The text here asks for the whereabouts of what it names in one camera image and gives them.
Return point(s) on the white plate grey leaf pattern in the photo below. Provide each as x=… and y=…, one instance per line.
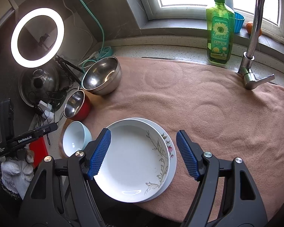
x=136, y=164

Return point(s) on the large stainless steel bowl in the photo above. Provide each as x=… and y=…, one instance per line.
x=103, y=77

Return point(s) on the left white gloved hand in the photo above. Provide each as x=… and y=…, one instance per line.
x=16, y=175

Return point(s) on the orange fruit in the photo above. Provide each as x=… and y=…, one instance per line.
x=249, y=26

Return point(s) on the steel pot lid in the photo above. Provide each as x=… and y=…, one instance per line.
x=35, y=84

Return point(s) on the window frame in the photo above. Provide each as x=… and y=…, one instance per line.
x=203, y=0

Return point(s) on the chrome kitchen faucet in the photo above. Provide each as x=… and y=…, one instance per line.
x=249, y=79

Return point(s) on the black tripod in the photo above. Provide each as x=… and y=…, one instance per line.
x=65, y=65

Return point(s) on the teal round power strip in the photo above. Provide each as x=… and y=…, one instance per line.
x=104, y=52

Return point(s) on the green dish soap bottle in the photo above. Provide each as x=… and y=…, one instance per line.
x=220, y=31

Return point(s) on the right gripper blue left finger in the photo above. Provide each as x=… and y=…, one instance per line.
x=96, y=151

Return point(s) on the white power adapter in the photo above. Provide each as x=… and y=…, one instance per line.
x=46, y=111

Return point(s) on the blue plastic cup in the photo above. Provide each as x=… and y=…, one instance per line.
x=239, y=21

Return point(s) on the white ring light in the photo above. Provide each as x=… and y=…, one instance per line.
x=52, y=52

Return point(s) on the light blue ceramic bowl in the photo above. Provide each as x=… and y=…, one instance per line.
x=75, y=138

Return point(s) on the pink towel mat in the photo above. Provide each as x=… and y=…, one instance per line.
x=212, y=106

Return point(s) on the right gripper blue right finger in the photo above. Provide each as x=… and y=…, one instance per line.
x=191, y=153

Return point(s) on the red object on counter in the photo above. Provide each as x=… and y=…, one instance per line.
x=40, y=150

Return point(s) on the red steel-lined bowl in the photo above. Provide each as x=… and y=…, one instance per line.
x=78, y=106

